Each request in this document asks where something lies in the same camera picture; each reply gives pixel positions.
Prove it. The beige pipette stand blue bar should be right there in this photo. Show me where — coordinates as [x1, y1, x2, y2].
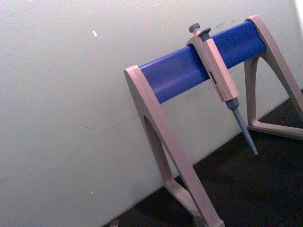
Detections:
[124, 15, 303, 227]

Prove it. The beige pipette grey tip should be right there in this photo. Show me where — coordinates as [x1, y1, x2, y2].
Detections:
[186, 23, 259, 156]

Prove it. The black table cloth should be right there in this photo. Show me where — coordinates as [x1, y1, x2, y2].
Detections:
[102, 88, 303, 227]

